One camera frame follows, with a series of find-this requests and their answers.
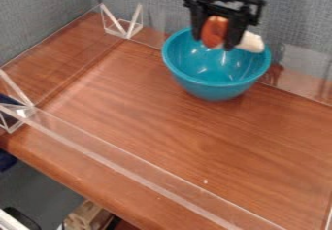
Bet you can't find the clear acrylic left bracket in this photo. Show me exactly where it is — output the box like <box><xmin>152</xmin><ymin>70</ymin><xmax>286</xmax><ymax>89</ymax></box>
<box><xmin>0</xmin><ymin>69</ymin><xmax>34</xmax><ymax>134</ymax></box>

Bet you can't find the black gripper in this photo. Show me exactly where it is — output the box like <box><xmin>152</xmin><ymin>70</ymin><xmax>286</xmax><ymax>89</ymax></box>
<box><xmin>184</xmin><ymin>0</ymin><xmax>266</xmax><ymax>51</ymax></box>

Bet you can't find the wooden block under table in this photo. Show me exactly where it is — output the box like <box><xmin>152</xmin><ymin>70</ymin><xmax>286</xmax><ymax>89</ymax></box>
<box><xmin>62</xmin><ymin>200</ymin><xmax>113</xmax><ymax>230</ymax></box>

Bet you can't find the blue plastic bowl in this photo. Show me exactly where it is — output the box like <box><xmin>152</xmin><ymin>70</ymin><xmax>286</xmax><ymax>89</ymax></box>
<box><xmin>160</xmin><ymin>27</ymin><xmax>270</xmax><ymax>101</ymax></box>

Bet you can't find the clear acrylic barrier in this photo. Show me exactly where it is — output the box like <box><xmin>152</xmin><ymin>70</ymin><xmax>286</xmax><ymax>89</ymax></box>
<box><xmin>132</xmin><ymin>28</ymin><xmax>332</xmax><ymax>107</ymax></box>
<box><xmin>1</xmin><ymin>107</ymin><xmax>285</xmax><ymax>230</ymax></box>

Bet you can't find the clear acrylic corner bracket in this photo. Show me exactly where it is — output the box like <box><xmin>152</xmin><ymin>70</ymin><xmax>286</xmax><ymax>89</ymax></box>
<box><xmin>100</xmin><ymin>3</ymin><xmax>144</xmax><ymax>40</ymax></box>

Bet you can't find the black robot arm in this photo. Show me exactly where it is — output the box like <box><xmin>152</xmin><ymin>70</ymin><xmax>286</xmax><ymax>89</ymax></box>
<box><xmin>184</xmin><ymin>0</ymin><xmax>266</xmax><ymax>53</ymax></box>

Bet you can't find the clear acrylic front barrier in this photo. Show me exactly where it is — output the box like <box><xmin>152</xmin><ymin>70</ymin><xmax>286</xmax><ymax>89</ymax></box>
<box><xmin>1</xmin><ymin>107</ymin><xmax>285</xmax><ymax>230</ymax></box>

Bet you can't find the brown and white plush mushroom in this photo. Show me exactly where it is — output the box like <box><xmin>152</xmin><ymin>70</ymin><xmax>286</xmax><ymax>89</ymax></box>
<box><xmin>200</xmin><ymin>16</ymin><xmax>264</xmax><ymax>53</ymax></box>

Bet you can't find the black and white device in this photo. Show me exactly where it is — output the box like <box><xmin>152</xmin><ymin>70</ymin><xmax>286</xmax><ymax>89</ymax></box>
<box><xmin>0</xmin><ymin>208</ymin><xmax>41</xmax><ymax>230</ymax></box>

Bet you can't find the clear acrylic back barrier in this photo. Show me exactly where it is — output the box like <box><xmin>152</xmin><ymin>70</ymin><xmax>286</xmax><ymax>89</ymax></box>
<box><xmin>132</xmin><ymin>28</ymin><xmax>332</xmax><ymax>107</ymax></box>

